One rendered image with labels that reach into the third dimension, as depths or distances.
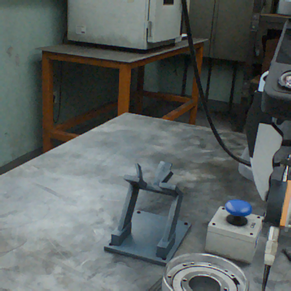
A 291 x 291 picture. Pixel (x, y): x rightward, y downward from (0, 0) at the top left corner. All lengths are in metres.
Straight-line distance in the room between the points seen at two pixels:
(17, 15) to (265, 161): 2.35
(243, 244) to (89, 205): 0.28
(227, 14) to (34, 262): 3.79
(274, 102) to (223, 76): 4.20
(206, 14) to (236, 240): 3.75
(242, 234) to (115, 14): 2.22
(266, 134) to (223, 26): 3.83
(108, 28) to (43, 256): 2.22
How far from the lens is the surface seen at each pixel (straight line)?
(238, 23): 4.26
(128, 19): 2.73
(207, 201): 0.85
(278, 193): 0.49
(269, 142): 0.49
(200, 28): 4.35
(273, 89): 0.39
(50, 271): 0.64
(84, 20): 2.87
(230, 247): 0.69
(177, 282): 0.58
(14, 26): 2.71
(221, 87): 4.61
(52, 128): 2.90
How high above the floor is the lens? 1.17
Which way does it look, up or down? 20 degrees down
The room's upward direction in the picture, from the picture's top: 4 degrees clockwise
